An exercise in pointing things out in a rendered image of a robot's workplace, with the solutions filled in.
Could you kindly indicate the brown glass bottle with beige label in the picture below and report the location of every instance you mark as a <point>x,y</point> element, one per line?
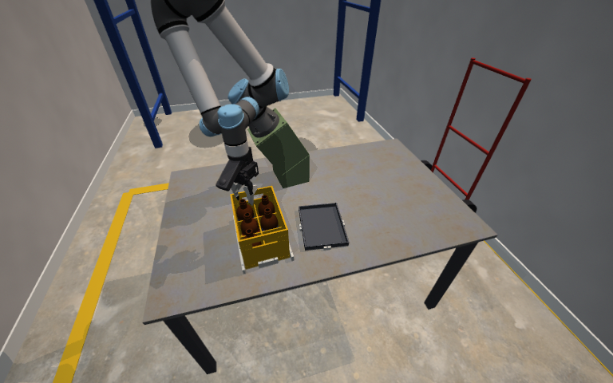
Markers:
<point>249,234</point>

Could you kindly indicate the yellow crate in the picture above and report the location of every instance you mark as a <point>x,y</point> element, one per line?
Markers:
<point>275,242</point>

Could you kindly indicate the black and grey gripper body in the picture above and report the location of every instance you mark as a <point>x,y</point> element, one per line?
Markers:
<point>248,168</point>

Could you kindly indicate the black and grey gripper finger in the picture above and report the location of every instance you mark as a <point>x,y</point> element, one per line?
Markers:
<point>250,190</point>
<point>235,188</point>

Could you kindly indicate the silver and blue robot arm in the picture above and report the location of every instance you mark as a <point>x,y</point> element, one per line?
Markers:
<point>249,104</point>

